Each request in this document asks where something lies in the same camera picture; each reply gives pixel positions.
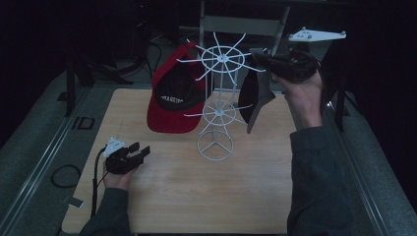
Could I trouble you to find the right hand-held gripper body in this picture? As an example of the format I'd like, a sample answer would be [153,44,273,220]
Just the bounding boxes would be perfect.
[269,27,347,84]

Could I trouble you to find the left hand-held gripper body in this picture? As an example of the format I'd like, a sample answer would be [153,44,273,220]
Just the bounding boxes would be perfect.
[102,137,146,175]

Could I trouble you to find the grey sun visor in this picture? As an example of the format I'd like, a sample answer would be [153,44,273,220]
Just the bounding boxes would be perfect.
[237,47,277,135]

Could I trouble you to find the red and black cap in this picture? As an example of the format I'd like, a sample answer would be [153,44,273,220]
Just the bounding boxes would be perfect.
[146,41,209,135]

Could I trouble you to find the white wire hat rack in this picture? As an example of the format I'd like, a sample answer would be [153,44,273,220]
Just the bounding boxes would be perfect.
[175,30,268,162]

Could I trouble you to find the person's left hand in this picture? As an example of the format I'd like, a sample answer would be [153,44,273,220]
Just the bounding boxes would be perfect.
[102,162,141,192]

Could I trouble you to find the person's right hand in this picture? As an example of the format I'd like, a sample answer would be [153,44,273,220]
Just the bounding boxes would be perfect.
[271,70,325,131]

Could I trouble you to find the black tripod stand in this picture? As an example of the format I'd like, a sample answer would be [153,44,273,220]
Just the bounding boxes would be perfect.
[63,53,135,118]
[319,40,361,133]

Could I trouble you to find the grey tape piece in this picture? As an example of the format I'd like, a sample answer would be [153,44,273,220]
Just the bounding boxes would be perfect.
[66,196,85,209]

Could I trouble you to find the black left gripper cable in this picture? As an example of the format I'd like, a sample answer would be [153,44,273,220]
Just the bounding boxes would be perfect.
[90,147,109,219]

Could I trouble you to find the grey metal stand frame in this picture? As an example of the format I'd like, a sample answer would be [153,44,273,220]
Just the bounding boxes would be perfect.
[197,0,292,57]

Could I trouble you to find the black rectangular frame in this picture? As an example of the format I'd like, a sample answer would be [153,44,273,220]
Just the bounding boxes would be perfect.
[71,115,96,132]

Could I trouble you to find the black looped cable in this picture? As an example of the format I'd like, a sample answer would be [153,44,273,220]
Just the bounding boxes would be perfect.
[50,163,83,190]

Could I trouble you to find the metal floor rail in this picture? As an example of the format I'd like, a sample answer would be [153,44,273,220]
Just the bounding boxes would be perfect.
[0,88,92,236]
[323,96,396,236]

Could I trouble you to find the black floor cables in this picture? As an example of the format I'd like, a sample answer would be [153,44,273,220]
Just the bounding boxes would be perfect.
[143,40,165,91]

